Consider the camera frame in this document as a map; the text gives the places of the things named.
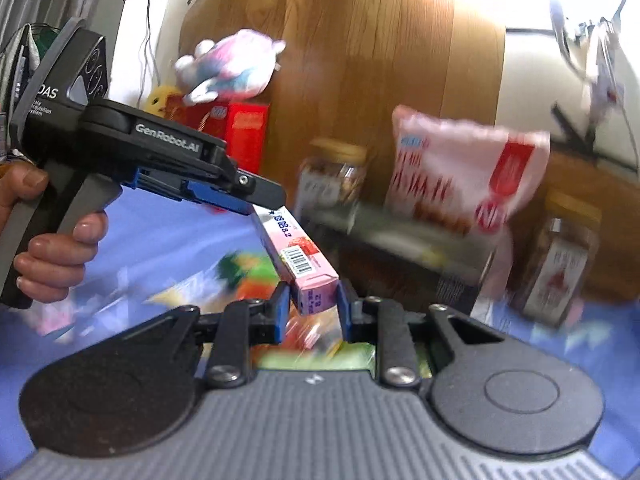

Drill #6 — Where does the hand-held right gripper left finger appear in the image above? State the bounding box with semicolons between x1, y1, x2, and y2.
145;282;292;390

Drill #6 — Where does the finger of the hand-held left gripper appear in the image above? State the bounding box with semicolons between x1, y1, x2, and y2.
220;157;285;208
185;182;257;217

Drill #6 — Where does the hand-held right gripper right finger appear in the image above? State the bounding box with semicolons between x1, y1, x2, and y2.
336;282;507;389

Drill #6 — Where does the pink snack box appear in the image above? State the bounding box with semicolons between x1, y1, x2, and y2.
250;204;341;317

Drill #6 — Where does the person's left hand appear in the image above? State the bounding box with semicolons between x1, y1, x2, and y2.
0;162;109;302

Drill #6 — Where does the pile of colourful snack packets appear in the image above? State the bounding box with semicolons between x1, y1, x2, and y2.
145;250;432;377

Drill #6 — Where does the red gift box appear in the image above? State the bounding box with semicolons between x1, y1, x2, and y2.
164;95;272;177

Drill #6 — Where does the yellow plush toy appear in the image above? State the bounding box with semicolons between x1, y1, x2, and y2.
144;85;182;117

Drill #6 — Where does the blue bed sheet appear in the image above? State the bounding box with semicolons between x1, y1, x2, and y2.
0;194;640;480

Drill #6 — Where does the black snack box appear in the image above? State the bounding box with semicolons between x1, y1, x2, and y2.
300;200;497;317

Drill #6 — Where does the pink and white plush toy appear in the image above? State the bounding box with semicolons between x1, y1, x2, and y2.
172;29;287;107

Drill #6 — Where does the wooden headboard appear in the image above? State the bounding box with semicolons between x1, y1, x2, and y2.
177;0;640;306

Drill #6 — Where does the pink and white snack bag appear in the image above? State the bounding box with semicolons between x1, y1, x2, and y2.
384;104;552;301

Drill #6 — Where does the clothes drying rack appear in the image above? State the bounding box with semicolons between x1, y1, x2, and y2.
546;0;640;163

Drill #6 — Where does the thin hanging cord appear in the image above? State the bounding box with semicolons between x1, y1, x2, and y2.
142;0;167;92

